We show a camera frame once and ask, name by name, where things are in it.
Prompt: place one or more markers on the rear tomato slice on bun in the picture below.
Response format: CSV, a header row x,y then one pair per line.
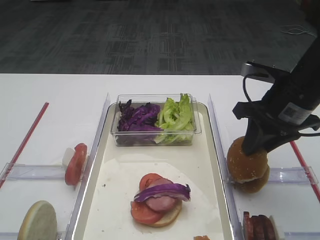
x,y
151,180

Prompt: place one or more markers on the left clear cross rail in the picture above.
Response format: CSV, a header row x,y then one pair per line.
x,y
17,171

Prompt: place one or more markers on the front tomato slice on bun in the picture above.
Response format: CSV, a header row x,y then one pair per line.
x,y
141,213

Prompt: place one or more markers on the ham meat slice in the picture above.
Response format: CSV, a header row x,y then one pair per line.
x,y
160,204

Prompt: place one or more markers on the upright bun half left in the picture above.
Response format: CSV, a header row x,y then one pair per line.
x,y
39,223

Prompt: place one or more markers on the sesame top bun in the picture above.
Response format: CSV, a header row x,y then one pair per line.
x,y
245,168

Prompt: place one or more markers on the clear cross rail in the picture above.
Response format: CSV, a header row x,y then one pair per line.
x,y
294,175
17,171

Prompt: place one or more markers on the white tomato holder block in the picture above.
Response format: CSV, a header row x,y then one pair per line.
x,y
68,154

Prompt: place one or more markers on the left clear acrylic divider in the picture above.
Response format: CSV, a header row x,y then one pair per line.
x,y
97,140

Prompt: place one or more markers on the white serving tray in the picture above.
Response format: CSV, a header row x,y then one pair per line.
x,y
105,213

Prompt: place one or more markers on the clear plastic salad container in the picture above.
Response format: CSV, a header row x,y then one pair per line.
x,y
159,99

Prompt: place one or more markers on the left red tape strip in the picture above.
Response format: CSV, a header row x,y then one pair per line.
x,y
27,140

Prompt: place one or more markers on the right clear cross rail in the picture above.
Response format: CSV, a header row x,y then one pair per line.
x,y
294,175

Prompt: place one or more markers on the right red tape strip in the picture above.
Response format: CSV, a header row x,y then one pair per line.
x,y
303,165

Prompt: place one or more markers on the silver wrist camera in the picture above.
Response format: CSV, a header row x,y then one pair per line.
x,y
257,71

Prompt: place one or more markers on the purple cabbage strip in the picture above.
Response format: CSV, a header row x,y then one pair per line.
x,y
173,190

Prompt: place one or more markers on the purple cabbage pile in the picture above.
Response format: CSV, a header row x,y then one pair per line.
x,y
139,119

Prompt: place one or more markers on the green lettuce pile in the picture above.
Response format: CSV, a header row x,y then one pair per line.
x,y
175,116

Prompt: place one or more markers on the clear acrylic divider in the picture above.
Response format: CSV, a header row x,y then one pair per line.
x,y
234,222
97,140

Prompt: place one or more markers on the white meat holder block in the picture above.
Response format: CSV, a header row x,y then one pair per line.
x,y
278,231

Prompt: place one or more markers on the right clear acrylic divider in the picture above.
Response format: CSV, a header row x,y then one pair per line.
x,y
234,222

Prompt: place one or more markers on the food scrap at tray edge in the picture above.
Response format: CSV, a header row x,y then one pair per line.
x,y
201,237

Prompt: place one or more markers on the sliced meat patties stack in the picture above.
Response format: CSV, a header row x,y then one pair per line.
x,y
258,227

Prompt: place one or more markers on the sesame bun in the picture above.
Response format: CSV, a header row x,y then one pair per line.
x,y
245,168
254,186

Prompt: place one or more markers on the red tape strip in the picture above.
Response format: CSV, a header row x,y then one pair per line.
x,y
27,140
303,165

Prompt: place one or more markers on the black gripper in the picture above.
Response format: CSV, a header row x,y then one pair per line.
x,y
273,117

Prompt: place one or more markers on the tomato slice on bun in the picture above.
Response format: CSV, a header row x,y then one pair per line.
x,y
151,180
141,213

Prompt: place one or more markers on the bottom bun on tray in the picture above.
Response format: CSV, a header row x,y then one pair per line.
x,y
169,216

